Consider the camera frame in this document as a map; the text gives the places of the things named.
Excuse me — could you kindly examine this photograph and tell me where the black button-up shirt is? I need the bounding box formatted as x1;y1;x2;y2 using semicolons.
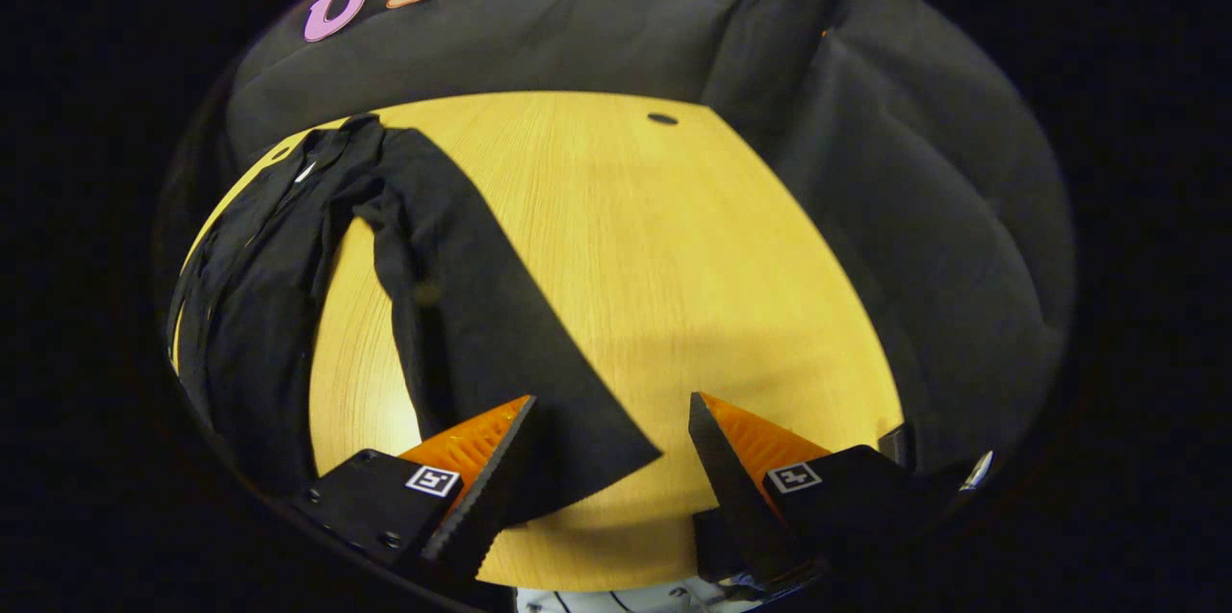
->
168;113;665;529

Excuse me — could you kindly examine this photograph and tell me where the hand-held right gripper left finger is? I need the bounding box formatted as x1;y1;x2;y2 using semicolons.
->
289;395;540;580

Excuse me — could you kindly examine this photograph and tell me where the white printed clothing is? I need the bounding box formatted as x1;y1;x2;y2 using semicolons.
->
515;580;761;613

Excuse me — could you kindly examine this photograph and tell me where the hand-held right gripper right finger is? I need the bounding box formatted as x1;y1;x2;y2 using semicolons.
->
688;392;927;592

